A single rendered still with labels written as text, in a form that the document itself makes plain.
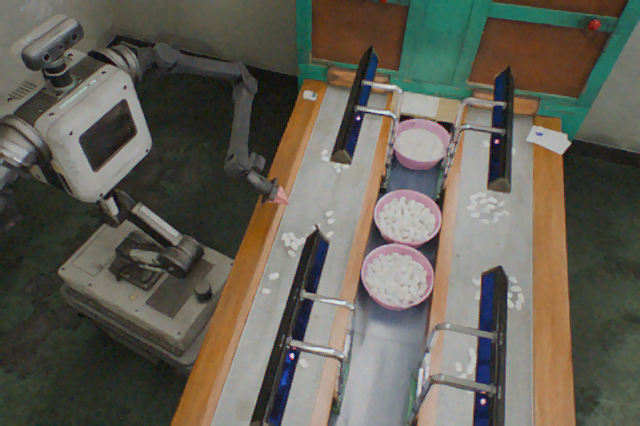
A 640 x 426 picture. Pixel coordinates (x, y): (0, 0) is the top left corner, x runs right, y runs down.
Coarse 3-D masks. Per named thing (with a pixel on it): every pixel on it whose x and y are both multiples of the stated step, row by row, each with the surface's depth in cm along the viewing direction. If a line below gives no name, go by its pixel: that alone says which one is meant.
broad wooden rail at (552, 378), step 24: (552, 120) 251; (552, 168) 233; (552, 192) 225; (552, 216) 217; (552, 240) 210; (552, 264) 204; (552, 288) 198; (552, 312) 192; (552, 336) 187; (552, 360) 182; (552, 384) 177; (552, 408) 172
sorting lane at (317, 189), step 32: (384, 96) 264; (320, 128) 250; (320, 160) 238; (320, 192) 227; (352, 192) 228; (288, 224) 217; (320, 224) 218; (352, 224) 218; (288, 256) 208; (288, 288) 200; (320, 288) 200; (256, 320) 192; (320, 320) 192; (256, 352) 185; (256, 384) 178; (224, 416) 172; (288, 416) 172
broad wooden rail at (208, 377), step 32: (320, 96) 261; (288, 128) 247; (288, 160) 235; (288, 192) 226; (256, 224) 214; (256, 256) 205; (224, 288) 197; (256, 288) 199; (224, 320) 189; (224, 352) 182; (192, 384) 176; (224, 384) 178; (192, 416) 170
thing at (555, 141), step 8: (536, 128) 247; (544, 128) 247; (528, 136) 244; (536, 136) 244; (544, 136) 244; (552, 136) 244; (560, 136) 244; (544, 144) 241; (552, 144) 241; (560, 144) 241; (568, 144) 242; (560, 152) 238
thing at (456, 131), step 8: (464, 104) 208; (480, 104) 207; (488, 104) 206; (496, 104) 205; (504, 104) 204; (456, 120) 215; (456, 128) 218; (464, 128) 198; (472, 128) 197; (480, 128) 197; (488, 128) 196; (496, 128) 196; (456, 136) 202; (448, 144) 226; (456, 144) 205; (448, 152) 227; (448, 160) 213; (440, 168) 239; (448, 168) 215; (440, 176) 237; (440, 184) 225; (440, 192) 228; (440, 200) 230
